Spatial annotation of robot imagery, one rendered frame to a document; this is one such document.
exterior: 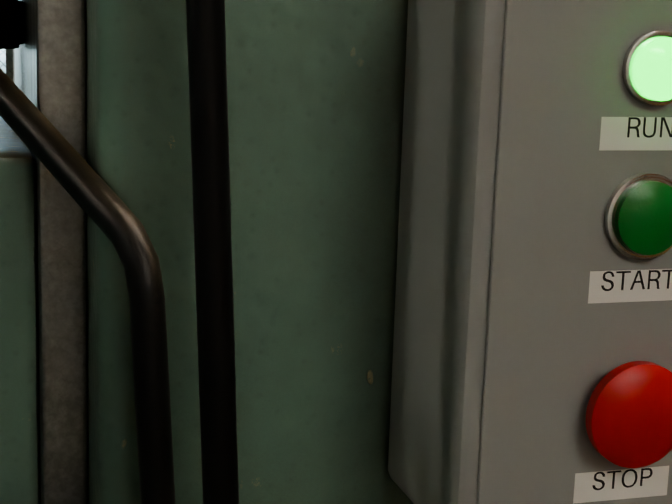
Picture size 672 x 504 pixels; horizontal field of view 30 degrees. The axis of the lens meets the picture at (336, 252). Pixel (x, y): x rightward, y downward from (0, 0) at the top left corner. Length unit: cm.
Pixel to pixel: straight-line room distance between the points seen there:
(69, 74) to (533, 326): 16
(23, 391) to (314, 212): 11
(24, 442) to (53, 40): 13
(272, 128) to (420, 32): 5
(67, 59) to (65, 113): 2
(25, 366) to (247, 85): 12
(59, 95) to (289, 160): 8
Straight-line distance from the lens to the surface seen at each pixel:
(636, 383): 35
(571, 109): 34
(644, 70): 34
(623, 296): 35
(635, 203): 34
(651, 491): 38
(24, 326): 41
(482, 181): 33
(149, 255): 35
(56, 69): 40
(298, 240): 38
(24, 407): 42
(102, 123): 37
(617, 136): 34
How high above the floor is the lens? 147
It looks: 11 degrees down
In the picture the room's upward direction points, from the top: 2 degrees clockwise
